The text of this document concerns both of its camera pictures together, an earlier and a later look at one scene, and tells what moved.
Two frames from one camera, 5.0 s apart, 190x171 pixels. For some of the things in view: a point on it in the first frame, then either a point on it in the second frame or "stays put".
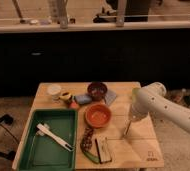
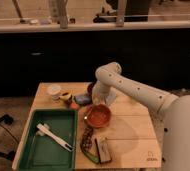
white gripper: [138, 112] -> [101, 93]
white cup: [54, 90] stays put
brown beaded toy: [86, 142] stays put
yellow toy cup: [65, 96] stays put
